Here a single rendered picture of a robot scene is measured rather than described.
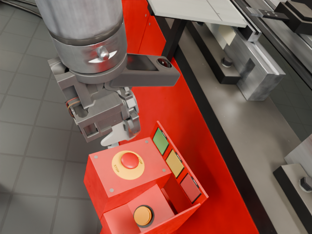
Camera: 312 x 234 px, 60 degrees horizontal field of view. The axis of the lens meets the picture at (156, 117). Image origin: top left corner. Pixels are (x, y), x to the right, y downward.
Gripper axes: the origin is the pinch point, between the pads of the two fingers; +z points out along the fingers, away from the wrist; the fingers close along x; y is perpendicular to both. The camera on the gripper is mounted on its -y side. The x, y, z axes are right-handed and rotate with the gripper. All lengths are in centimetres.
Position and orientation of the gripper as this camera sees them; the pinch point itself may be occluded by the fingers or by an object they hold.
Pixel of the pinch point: (129, 132)
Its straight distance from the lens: 47.9
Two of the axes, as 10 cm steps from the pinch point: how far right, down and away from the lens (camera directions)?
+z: 0.1, 5.4, 8.4
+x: 4.9, 7.3, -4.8
